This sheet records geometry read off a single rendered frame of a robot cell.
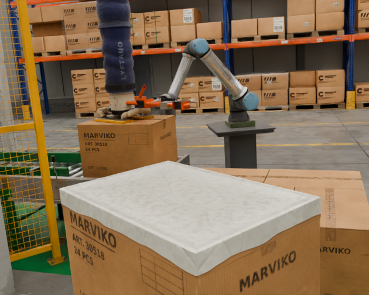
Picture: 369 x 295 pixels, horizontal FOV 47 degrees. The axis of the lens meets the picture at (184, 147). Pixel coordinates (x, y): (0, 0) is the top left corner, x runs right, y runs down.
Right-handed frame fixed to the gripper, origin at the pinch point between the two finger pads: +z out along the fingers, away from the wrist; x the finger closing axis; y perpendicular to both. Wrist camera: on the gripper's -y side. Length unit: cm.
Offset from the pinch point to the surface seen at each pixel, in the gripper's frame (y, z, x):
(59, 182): 64, 33, -52
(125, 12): 17, 4, 62
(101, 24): 33, 10, 55
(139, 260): -74, 197, -14
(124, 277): -68, 193, -21
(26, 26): 68, 43, 54
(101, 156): 38, 17, -36
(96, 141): 41, 17, -25
